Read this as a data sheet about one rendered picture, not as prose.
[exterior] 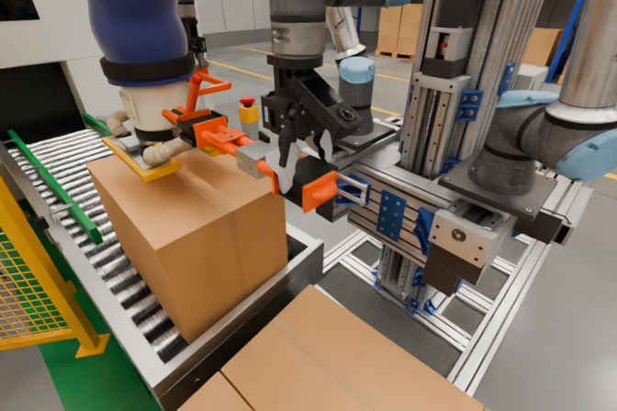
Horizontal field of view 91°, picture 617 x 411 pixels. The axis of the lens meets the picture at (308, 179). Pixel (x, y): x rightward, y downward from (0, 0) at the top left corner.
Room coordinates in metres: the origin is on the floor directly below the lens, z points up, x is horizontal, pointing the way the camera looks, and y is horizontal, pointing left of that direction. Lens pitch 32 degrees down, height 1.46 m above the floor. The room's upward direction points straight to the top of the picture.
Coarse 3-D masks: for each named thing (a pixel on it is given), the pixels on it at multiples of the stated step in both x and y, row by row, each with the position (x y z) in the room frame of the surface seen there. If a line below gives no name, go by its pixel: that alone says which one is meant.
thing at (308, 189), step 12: (300, 156) 0.49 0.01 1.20; (300, 168) 0.45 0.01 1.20; (312, 168) 0.45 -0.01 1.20; (324, 168) 0.45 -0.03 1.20; (276, 180) 0.45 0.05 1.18; (300, 180) 0.41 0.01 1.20; (312, 180) 0.41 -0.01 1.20; (324, 180) 0.42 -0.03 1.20; (276, 192) 0.44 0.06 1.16; (288, 192) 0.43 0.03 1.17; (300, 192) 0.41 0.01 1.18; (312, 192) 0.40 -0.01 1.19; (300, 204) 0.41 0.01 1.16; (312, 204) 0.40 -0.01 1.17
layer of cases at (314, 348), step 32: (288, 320) 0.61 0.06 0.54; (320, 320) 0.61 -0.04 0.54; (352, 320) 0.61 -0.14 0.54; (256, 352) 0.50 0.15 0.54; (288, 352) 0.50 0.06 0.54; (320, 352) 0.50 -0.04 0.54; (352, 352) 0.50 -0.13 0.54; (384, 352) 0.50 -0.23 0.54; (224, 384) 0.42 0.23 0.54; (256, 384) 0.42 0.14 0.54; (288, 384) 0.42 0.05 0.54; (320, 384) 0.42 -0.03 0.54; (352, 384) 0.42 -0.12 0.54; (384, 384) 0.42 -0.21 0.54; (416, 384) 0.42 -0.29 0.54; (448, 384) 0.42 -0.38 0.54
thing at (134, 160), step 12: (132, 132) 0.92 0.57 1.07; (108, 144) 0.84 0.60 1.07; (120, 144) 0.83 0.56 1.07; (120, 156) 0.76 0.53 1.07; (132, 156) 0.75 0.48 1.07; (132, 168) 0.70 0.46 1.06; (144, 168) 0.68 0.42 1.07; (156, 168) 0.69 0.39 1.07; (168, 168) 0.70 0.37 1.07; (180, 168) 0.72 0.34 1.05; (144, 180) 0.65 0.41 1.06
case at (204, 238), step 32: (192, 160) 0.96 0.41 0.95; (224, 160) 0.96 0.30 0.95; (128, 192) 0.76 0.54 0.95; (160, 192) 0.76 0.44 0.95; (192, 192) 0.76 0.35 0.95; (224, 192) 0.76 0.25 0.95; (256, 192) 0.76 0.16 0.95; (128, 224) 0.67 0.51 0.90; (160, 224) 0.61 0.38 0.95; (192, 224) 0.61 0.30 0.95; (224, 224) 0.64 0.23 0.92; (256, 224) 0.72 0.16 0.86; (128, 256) 0.88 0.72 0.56; (160, 256) 0.52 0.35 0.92; (192, 256) 0.57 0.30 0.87; (224, 256) 0.63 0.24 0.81; (256, 256) 0.71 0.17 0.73; (160, 288) 0.59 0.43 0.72; (192, 288) 0.56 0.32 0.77; (224, 288) 0.62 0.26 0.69; (256, 288) 0.70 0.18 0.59; (192, 320) 0.54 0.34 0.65
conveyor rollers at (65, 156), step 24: (48, 144) 1.96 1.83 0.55; (72, 144) 1.98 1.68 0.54; (96, 144) 1.95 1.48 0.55; (24, 168) 1.63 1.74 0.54; (48, 168) 1.64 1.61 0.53; (72, 168) 1.61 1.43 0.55; (48, 192) 1.36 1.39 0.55; (72, 192) 1.36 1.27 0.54; (96, 192) 1.37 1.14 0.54; (72, 216) 1.19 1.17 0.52; (96, 216) 1.19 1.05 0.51; (96, 264) 0.87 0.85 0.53; (120, 264) 0.85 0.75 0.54; (144, 288) 0.74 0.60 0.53; (144, 312) 0.65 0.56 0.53; (144, 336) 0.56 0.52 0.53; (168, 336) 0.55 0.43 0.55
